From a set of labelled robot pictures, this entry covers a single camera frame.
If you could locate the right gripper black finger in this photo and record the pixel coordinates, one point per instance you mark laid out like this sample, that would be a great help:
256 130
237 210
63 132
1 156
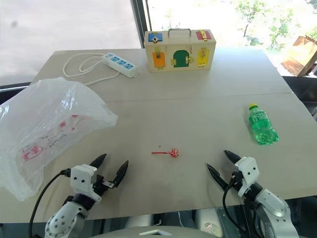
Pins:
232 156
218 176

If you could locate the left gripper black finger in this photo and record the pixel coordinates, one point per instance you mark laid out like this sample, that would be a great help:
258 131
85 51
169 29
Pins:
99 161
121 173

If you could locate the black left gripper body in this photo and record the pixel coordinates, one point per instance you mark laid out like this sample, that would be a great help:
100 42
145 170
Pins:
101 186

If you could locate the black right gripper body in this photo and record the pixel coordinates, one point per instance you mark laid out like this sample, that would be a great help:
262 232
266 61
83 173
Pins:
237 179

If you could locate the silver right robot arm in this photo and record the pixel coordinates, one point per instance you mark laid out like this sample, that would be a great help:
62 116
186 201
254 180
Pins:
272 210

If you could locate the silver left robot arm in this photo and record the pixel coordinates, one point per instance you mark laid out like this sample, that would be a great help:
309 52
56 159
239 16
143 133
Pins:
65 219

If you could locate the green plastic soda bottle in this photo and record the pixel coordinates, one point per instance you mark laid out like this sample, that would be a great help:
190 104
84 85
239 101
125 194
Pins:
261 125

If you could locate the red wrapped lollipop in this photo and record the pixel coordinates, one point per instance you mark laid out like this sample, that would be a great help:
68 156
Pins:
173 153

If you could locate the clear plastic bag, red print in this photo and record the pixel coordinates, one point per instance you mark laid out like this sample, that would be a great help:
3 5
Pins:
47 124

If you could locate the white power strip, blue sockets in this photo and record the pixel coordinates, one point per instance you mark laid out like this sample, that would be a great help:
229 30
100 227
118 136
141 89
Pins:
121 64

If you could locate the wooden lock box, coloured doors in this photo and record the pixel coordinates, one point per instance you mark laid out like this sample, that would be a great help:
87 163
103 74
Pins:
178 53

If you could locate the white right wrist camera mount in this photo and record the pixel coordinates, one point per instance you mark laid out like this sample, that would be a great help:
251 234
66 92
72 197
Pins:
247 173

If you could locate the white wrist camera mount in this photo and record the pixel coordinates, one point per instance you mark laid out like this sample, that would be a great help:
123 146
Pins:
81 179
247 173

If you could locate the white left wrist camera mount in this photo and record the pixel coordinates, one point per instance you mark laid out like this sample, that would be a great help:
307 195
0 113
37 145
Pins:
81 179

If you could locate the dark window frame post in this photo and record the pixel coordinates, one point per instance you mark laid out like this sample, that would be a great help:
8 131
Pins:
140 22

